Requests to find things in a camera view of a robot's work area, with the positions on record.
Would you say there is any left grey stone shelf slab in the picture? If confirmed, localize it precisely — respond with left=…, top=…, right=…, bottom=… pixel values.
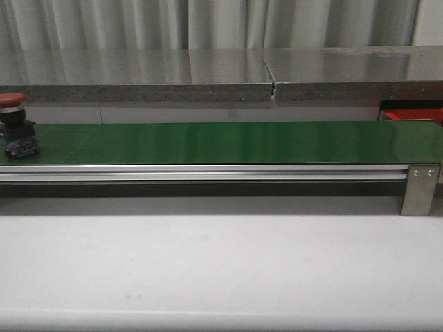
left=1, top=50, right=273, bottom=103

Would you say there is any grey stone shelf slab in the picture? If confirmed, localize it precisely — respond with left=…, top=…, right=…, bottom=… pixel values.
left=1, top=50, right=273, bottom=103
left=264, top=46, right=442, bottom=102

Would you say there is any green conveyor belt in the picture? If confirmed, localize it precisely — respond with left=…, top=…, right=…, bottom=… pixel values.
left=18, top=120, right=442, bottom=165

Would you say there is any right grey stone shelf slab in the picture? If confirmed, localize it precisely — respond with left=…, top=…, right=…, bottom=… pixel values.
left=264, top=46, right=442, bottom=102

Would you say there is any large red mushroom button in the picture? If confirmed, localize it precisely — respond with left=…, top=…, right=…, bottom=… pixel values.
left=1, top=92, right=39, bottom=160

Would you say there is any red plastic bin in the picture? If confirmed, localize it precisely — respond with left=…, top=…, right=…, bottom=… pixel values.
left=378, top=107, right=442, bottom=126

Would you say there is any grey pleated curtain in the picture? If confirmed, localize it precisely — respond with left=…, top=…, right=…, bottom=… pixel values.
left=1, top=1, right=420, bottom=50

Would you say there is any steel conveyor support bracket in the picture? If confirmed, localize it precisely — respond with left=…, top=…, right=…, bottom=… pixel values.
left=401, top=164, right=440, bottom=216

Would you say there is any aluminium conveyor side rail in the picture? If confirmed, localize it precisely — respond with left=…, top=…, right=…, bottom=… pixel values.
left=1, top=164, right=410, bottom=184

